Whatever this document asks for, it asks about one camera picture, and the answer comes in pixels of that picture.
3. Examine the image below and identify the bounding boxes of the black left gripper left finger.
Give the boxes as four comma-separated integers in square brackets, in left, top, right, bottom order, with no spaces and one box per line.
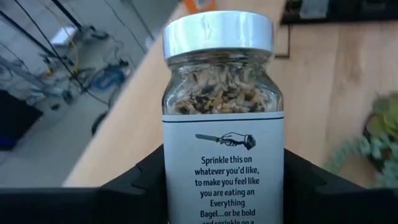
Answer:
[99,144,171,224]

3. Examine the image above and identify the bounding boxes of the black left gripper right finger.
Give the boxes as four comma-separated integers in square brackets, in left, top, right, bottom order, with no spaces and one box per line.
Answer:
[282,147,365,224]

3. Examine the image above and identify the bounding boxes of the wooden shelf with black frame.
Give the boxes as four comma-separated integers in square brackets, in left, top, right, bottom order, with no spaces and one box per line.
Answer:
[62,0,292,187]

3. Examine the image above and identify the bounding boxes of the silver-lid bagel seasoning jar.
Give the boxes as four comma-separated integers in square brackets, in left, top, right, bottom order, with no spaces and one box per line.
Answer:
[161,11,285,224]

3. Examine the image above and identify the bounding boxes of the succulent plant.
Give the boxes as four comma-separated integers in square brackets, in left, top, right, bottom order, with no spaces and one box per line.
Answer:
[323,91,398,189]

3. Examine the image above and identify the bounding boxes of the orange spice bottle black cap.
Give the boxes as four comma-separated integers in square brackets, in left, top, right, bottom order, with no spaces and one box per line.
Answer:
[182,0,218,14]

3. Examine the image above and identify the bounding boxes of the silver mounting plate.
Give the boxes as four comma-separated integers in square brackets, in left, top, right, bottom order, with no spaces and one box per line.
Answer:
[299,0,336,20]

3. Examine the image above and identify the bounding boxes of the blue coiled cable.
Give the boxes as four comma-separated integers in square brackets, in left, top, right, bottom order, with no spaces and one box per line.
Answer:
[91,65,127,91]

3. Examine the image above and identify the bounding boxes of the black metal table frame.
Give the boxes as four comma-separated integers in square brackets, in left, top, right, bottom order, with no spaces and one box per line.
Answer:
[279,0,398,26]

